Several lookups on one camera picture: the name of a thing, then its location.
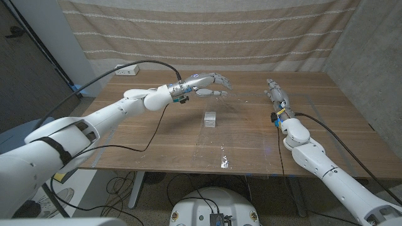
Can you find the grey sneaker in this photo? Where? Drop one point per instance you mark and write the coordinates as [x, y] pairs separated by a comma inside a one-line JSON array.
[[44, 204]]

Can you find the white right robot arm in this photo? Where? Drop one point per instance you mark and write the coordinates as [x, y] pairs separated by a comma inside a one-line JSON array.
[[314, 157]]

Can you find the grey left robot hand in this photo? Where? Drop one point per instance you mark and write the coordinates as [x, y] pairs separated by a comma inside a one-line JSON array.
[[194, 82]]

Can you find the blue-grey upholstered chair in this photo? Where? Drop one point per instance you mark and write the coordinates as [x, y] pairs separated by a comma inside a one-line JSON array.
[[15, 138]]

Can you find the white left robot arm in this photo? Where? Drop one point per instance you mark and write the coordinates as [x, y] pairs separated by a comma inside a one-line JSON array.
[[110, 110]]

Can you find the dark trousered leg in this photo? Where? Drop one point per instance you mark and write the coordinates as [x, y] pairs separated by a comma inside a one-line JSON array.
[[26, 211]]

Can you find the white power strip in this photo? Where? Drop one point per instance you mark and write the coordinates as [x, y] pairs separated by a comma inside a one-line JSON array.
[[130, 71]]

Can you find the small white box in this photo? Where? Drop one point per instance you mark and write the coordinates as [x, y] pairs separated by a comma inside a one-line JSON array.
[[209, 120]]

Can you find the beige striped backdrop cloth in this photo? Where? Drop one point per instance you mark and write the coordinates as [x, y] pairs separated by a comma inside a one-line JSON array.
[[204, 31]]

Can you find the yellow floor pad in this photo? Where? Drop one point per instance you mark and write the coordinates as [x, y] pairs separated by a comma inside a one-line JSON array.
[[59, 177]]

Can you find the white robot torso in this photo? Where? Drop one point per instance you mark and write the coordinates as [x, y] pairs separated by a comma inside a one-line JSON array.
[[204, 204]]

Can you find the grey table leg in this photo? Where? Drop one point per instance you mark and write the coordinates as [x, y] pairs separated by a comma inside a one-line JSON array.
[[298, 197], [135, 191]]

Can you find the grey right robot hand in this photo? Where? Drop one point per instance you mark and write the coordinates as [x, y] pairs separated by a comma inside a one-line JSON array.
[[278, 95]]

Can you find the clear cellophane sheet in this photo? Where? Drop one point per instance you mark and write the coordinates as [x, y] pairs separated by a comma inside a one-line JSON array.
[[238, 141]]

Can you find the grey torso connector module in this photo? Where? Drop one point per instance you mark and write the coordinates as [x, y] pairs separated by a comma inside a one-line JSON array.
[[216, 219]]

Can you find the dark round floor disc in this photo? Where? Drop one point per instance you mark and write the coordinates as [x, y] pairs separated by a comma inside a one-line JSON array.
[[154, 178]]

